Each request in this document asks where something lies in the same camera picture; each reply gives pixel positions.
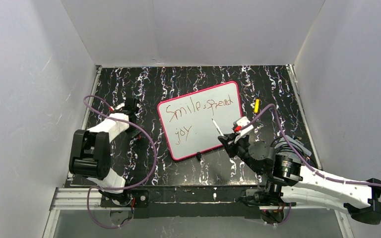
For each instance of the pink framed whiteboard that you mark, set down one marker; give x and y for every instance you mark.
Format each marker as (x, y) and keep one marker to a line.
(186, 120)

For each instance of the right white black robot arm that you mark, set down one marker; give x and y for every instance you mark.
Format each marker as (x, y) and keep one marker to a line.
(360, 201)

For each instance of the white marker pen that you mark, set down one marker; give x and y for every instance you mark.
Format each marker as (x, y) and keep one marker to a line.
(217, 128)

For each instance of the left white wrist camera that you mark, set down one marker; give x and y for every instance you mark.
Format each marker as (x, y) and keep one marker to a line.
(118, 107)

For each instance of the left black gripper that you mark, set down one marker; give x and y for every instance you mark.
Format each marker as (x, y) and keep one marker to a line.
(132, 107)

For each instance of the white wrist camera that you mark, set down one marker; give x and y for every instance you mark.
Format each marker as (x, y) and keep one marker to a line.
(242, 127)
(118, 107)

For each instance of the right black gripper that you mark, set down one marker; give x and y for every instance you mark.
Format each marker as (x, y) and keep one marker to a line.
(231, 144)

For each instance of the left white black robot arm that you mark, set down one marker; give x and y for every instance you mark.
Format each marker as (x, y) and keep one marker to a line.
(90, 155)

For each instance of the yellow marker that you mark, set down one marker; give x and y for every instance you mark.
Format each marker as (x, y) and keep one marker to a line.
(256, 106)

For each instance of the aluminium rail frame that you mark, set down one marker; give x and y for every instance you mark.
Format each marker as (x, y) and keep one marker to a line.
(78, 213)

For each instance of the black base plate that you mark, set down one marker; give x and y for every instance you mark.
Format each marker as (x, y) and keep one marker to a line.
(194, 201)

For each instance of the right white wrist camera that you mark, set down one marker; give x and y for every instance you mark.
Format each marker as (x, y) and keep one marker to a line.
(242, 127)

